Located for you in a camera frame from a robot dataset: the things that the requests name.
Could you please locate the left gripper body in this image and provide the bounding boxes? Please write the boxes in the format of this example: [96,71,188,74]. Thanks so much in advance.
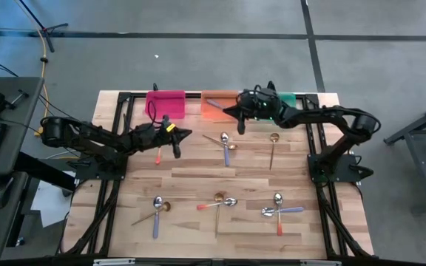
[129,123,173,151]

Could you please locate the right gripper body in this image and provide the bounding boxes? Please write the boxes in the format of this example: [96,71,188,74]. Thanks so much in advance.
[239,87,283,122]

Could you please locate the gold spoon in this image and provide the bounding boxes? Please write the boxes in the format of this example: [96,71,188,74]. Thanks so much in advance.
[130,201,172,227]
[268,132,281,171]
[213,191,226,239]
[202,134,238,151]

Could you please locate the purple-handled silver spoon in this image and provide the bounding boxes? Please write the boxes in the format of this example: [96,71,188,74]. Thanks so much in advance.
[152,195,164,240]
[220,132,231,167]
[260,205,305,218]

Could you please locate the orange plastic bin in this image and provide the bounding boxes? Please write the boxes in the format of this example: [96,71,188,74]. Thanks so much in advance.
[200,90,240,123]

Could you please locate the teal plastic bin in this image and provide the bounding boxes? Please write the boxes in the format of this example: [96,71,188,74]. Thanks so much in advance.
[268,92,297,122]

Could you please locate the pink plastic bin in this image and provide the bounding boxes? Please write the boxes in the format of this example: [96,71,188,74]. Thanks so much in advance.
[144,89,186,120]

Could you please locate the black desk support bar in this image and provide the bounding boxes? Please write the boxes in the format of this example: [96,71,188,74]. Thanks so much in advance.
[13,151,76,193]

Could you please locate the white paper sheet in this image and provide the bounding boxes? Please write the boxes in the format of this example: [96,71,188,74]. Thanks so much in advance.
[30,170,77,228]

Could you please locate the black tripod stand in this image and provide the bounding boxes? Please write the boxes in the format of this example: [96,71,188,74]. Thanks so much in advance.
[16,0,70,53]

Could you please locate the dark metal side table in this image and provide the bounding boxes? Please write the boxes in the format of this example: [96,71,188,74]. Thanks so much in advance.
[382,96,426,208]

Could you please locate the black computer mouse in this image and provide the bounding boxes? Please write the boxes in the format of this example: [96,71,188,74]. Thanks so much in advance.
[0,176,14,211]

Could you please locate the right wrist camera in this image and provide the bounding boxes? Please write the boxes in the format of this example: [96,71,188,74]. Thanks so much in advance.
[240,90,258,112]

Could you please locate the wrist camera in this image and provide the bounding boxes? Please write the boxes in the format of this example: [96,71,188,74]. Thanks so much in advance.
[240,90,258,112]
[160,115,177,134]

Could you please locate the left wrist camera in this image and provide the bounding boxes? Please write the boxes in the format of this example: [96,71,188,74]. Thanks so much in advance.
[160,115,177,134]

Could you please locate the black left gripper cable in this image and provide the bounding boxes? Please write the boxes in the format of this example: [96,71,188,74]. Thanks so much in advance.
[146,99,168,129]

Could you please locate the black aluminium table frame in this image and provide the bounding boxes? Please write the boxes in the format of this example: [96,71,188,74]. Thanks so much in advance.
[55,91,375,266]

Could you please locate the yellow cable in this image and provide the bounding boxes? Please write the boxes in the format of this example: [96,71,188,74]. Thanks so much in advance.
[13,0,50,136]

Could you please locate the silver aluminium bracket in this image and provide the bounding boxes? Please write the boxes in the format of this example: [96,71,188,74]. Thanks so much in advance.
[300,259,342,266]
[92,258,136,266]

